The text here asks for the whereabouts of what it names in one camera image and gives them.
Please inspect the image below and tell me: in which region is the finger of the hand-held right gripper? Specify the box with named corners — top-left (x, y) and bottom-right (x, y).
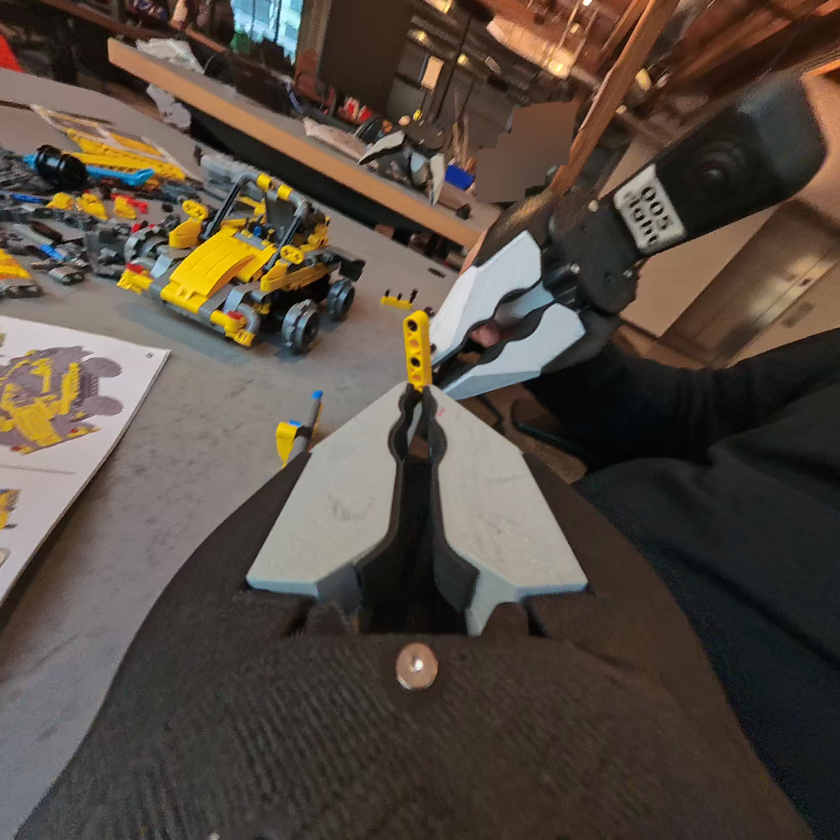
top-left (427, 230), bottom-right (546, 368)
top-left (436, 303), bottom-right (586, 401)

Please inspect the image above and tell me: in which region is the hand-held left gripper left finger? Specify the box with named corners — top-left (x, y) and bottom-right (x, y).
top-left (246, 382), bottom-right (411, 599)

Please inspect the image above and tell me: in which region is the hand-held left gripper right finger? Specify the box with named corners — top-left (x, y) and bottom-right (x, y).
top-left (423, 384), bottom-right (589, 637)

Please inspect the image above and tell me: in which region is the grey axle with yellow connector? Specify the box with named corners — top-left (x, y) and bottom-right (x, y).
top-left (276, 390), bottom-right (324, 468)

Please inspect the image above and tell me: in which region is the yellow beam with black pins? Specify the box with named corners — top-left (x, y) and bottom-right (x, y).
top-left (403, 310), bottom-right (434, 395)

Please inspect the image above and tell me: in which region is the person's right forearm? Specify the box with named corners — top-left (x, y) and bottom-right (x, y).
top-left (525, 328), bottom-right (840, 473)

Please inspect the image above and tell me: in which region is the grey desk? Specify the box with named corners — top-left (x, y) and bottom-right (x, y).
top-left (0, 69), bottom-right (500, 840)

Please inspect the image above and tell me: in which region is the grey and black device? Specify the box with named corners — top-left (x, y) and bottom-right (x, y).
top-left (357, 117), bottom-right (448, 206)

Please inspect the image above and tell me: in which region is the long table with wooden edge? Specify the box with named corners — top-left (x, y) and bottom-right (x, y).
top-left (108, 38), bottom-right (500, 247)

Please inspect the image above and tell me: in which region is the yellow toy vehicle model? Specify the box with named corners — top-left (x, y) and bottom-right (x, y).
top-left (118, 172), bottom-right (366, 355)

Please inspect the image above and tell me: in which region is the open instruction booklet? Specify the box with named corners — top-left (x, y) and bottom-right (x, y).
top-left (0, 315), bottom-right (172, 605)

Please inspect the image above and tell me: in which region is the pile of grey toy parts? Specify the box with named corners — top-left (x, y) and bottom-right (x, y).
top-left (0, 147), bottom-right (172, 299)

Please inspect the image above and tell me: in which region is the crumpled white paper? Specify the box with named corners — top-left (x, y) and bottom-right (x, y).
top-left (134, 36), bottom-right (206, 74)

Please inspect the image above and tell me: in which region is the black toy tyre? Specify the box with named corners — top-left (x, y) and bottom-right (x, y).
top-left (33, 146), bottom-right (88, 191)

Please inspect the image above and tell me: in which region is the slanted wooden post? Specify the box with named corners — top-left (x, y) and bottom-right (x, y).
top-left (550, 0), bottom-right (680, 198)

